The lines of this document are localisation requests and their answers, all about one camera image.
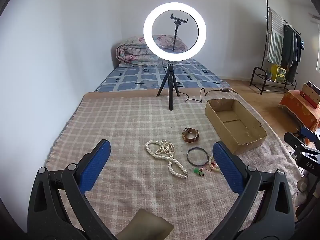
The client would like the cardboard box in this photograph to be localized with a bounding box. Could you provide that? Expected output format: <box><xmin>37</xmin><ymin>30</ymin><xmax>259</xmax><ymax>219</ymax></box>
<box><xmin>205</xmin><ymin>98</ymin><xmax>267</xmax><ymax>155</ymax></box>

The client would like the dark thin bangle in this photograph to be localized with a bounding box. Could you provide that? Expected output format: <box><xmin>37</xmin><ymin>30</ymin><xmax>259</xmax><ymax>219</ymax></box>
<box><xmin>186</xmin><ymin>147</ymin><xmax>209</xmax><ymax>166</ymax></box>

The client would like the tan box with red edge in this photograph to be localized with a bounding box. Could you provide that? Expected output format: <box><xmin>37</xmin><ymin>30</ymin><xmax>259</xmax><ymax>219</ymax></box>
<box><xmin>300</xmin><ymin>83</ymin><xmax>320</xmax><ymax>108</ymax></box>

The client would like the green printed box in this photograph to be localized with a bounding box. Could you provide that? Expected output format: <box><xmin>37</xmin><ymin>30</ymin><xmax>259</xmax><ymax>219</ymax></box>
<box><xmin>276</xmin><ymin>67</ymin><xmax>287</xmax><ymax>82</ymax></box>

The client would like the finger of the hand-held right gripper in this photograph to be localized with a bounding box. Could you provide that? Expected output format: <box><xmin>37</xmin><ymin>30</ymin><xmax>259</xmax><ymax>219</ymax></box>
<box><xmin>284</xmin><ymin>132</ymin><xmax>307</xmax><ymax>155</ymax></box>
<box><xmin>300</xmin><ymin>126</ymin><xmax>320</xmax><ymax>147</ymax></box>

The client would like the dark notebook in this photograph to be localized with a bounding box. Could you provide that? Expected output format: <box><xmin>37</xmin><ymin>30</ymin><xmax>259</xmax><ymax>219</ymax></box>
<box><xmin>307</xmin><ymin>81</ymin><xmax>320</xmax><ymax>93</ymax></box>

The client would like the white ring light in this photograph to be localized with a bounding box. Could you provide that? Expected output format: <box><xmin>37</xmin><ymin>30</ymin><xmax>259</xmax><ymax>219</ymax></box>
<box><xmin>143</xmin><ymin>2</ymin><xmax>207</xmax><ymax>62</ymax></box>

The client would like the black clothes rack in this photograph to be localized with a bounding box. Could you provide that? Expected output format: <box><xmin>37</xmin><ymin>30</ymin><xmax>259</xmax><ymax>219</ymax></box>
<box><xmin>250</xmin><ymin>0</ymin><xmax>303</xmax><ymax>95</ymax></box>

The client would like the window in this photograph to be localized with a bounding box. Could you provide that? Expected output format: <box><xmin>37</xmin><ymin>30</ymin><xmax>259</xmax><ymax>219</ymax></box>
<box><xmin>315</xmin><ymin>17</ymin><xmax>320</xmax><ymax>72</ymax></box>

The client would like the cream bead bracelet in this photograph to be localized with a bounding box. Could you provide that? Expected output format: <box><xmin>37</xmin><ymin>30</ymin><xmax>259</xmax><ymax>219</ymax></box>
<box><xmin>192</xmin><ymin>156</ymin><xmax>223</xmax><ymax>177</ymax></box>

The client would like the pink plaid blanket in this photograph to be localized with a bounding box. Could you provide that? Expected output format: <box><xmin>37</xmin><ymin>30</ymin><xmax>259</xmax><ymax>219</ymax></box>
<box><xmin>46</xmin><ymin>91</ymin><xmax>304</xmax><ymax>240</ymax></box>

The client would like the folded floral quilt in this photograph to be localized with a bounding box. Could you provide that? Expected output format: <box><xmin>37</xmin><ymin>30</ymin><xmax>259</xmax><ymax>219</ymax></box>
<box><xmin>116</xmin><ymin>35</ymin><xmax>188</xmax><ymax>68</ymax></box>

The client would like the olive cloth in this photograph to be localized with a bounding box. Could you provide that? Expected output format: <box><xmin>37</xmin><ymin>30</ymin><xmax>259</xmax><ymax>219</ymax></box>
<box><xmin>116</xmin><ymin>208</ymin><xmax>175</xmax><ymax>240</ymax></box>

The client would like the dark grey hanging garment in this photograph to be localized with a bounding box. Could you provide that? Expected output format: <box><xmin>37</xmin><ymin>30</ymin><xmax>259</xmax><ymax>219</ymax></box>
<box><xmin>291</xmin><ymin>30</ymin><xmax>302</xmax><ymax>80</ymax></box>

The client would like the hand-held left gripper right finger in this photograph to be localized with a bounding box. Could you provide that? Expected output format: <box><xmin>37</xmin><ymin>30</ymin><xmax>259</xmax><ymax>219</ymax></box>
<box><xmin>207</xmin><ymin>141</ymin><xmax>297</xmax><ymax>240</ymax></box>

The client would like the brown leather wrist watch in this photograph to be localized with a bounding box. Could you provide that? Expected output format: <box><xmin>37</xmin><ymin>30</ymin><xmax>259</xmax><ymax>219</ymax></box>
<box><xmin>182</xmin><ymin>127</ymin><xmax>200</xmax><ymax>143</ymax></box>

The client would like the black phone holder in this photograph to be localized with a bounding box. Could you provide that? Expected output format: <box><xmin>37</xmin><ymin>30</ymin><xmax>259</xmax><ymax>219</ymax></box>
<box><xmin>171</xmin><ymin>14</ymin><xmax>188</xmax><ymax>52</ymax></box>

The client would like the orange cloth covered chest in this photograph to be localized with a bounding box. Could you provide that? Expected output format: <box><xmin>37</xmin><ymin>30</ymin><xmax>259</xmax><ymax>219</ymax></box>
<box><xmin>279</xmin><ymin>90</ymin><xmax>320</xmax><ymax>132</ymax></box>

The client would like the dark green hanging jacket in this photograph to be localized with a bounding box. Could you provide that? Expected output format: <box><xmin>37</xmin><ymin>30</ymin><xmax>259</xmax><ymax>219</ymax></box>
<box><xmin>280</xmin><ymin>24</ymin><xmax>294</xmax><ymax>67</ymax></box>

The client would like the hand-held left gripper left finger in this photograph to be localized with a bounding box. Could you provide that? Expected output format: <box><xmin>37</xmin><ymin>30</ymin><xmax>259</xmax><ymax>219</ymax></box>
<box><xmin>27</xmin><ymin>139</ymin><xmax>118</xmax><ymax>240</ymax></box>

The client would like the white pearl necklace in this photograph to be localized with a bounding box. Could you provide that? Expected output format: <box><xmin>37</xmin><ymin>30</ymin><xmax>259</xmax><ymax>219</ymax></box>
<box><xmin>145</xmin><ymin>139</ymin><xmax>189</xmax><ymax>180</ymax></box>

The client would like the green striped towel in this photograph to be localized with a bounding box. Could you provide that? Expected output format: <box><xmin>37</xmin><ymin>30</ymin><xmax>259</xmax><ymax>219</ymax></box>
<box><xmin>265</xmin><ymin>8</ymin><xmax>285</xmax><ymax>64</ymax></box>

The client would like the black power cable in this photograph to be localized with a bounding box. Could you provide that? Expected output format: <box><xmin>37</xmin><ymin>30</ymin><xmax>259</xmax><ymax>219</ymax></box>
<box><xmin>179</xmin><ymin>87</ymin><xmax>237</xmax><ymax>103</ymax></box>

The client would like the blue patterned mattress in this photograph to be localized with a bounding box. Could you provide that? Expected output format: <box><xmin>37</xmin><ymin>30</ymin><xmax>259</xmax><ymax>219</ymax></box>
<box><xmin>94</xmin><ymin>59</ymin><xmax>230</xmax><ymax>93</ymax></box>

